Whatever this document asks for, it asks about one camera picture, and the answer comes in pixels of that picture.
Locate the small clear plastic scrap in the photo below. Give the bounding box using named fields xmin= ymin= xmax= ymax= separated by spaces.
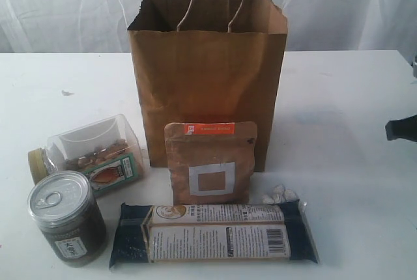
xmin=61 ymin=91 xmax=74 ymax=96

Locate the brown kraft pouch orange label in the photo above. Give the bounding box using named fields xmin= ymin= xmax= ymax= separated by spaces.
xmin=164 ymin=121 xmax=257 ymax=204

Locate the brown paper bag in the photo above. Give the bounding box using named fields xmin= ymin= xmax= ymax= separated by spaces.
xmin=127 ymin=0 xmax=288 ymax=172

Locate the long dark noodle package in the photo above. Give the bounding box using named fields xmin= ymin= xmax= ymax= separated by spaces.
xmin=109 ymin=201 xmax=319 ymax=267

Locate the white garlic clove cluster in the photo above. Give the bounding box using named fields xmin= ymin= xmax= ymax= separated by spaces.
xmin=261 ymin=184 xmax=298 ymax=204

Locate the clear nut jar yellow lid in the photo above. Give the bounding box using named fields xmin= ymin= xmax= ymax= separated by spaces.
xmin=28 ymin=114 xmax=145 ymax=196

